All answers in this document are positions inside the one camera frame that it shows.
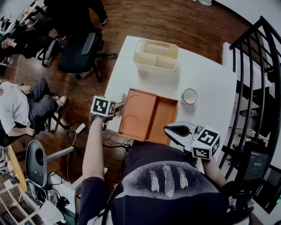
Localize black metal stair railing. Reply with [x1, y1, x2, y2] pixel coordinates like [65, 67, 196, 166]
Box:
[218, 15, 281, 215]

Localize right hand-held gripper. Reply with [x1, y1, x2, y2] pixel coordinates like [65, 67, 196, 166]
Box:
[163, 121, 221, 160]

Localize white round cup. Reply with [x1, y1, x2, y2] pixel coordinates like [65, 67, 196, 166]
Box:
[181, 87, 198, 105]

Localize cream divided storage basket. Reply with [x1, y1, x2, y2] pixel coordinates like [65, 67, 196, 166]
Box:
[133, 38, 179, 72]

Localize black office chair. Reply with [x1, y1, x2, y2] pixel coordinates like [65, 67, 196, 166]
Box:
[57, 32, 118, 83]

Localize dark display screen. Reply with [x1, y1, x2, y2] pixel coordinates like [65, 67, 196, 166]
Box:
[243, 151, 270, 182]

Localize white desk frame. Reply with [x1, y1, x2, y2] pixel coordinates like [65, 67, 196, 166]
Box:
[45, 145, 108, 214]

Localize wooden side desk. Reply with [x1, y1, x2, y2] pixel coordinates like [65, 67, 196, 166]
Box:
[6, 144, 29, 192]

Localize orange divided tray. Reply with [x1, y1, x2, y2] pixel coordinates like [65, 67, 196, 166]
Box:
[118, 87, 179, 146]

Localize person's dark feather-print shirt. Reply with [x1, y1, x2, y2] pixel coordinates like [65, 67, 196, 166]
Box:
[76, 140, 233, 225]

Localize person's right forearm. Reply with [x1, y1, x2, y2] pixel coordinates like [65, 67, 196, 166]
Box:
[201, 157, 227, 188]

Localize black floor cables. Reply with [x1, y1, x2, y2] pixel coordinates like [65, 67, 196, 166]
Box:
[65, 123, 132, 167]

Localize person's left forearm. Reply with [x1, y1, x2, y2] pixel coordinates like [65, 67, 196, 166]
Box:
[82, 114, 105, 182]

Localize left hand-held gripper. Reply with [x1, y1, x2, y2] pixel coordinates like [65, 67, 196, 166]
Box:
[89, 95, 125, 133]

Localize white grid shelf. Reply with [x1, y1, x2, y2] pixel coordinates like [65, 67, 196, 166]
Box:
[0, 183, 66, 225]

